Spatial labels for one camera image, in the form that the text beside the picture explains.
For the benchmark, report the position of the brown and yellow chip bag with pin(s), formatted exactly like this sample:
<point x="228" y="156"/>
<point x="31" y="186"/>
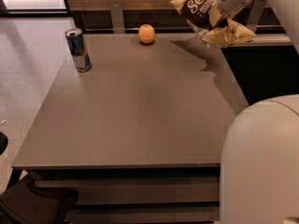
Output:
<point x="225" y="34"/>

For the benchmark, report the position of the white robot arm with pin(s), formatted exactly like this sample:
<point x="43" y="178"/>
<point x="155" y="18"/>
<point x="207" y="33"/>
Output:
<point x="259" y="181"/>

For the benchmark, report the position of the orange fruit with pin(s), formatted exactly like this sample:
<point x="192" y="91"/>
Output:
<point x="146" y="34"/>

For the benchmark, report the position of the blue silver energy drink can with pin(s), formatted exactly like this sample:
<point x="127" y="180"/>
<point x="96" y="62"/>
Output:
<point x="75" y="42"/>

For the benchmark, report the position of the grey metal drawer cabinet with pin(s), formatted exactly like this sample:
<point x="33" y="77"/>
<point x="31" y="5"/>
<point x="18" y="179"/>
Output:
<point x="139" y="136"/>

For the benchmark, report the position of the dark office chair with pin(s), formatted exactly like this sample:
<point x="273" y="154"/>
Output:
<point x="23" y="203"/>

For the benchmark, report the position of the right metal wall bracket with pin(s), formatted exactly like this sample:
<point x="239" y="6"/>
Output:
<point x="255" y="13"/>

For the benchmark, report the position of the metal wall bracket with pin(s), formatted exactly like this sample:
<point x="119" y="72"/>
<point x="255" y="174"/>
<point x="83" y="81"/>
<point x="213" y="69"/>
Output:
<point x="116" y="12"/>
<point x="255" y="13"/>

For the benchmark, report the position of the left metal wall bracket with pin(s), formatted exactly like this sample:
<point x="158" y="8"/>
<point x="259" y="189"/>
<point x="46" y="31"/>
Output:
<point x="116" y="12"/>

